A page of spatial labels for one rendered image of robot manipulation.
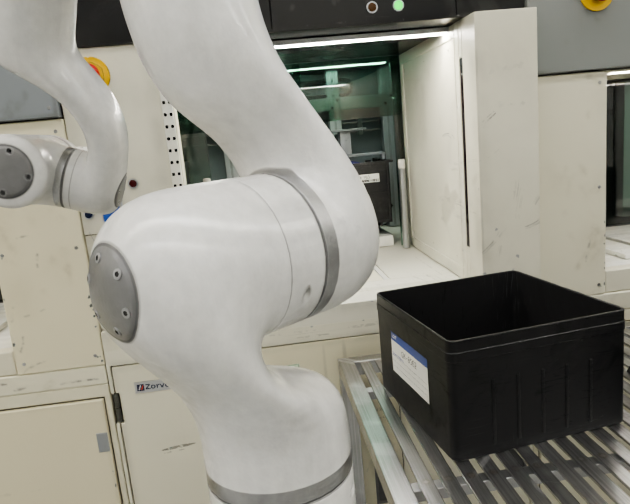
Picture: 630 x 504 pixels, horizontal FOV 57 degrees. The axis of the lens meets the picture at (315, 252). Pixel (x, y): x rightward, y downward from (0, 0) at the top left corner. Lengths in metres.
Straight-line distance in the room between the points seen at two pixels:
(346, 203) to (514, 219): 0.79
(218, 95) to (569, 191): 0.97
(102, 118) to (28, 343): 0.66
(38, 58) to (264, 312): 0.42
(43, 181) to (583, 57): 1.00
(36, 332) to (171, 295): 0.92
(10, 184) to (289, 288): 0.43
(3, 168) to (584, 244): 1.08
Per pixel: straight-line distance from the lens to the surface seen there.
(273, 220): 0.39
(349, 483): 0.50
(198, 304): 0.35
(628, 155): 1.91
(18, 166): 0.74
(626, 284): 1.42
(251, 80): 0.43
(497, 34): 1.19
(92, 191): 0.75
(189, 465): 1.32
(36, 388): 1.30
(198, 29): 0.43
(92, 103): 0.71
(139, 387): 1.25
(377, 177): 1.69
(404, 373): 0.95
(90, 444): 1.32
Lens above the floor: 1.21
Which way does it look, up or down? 11 degrees down
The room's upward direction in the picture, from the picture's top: 5 degrees counter-clockwise
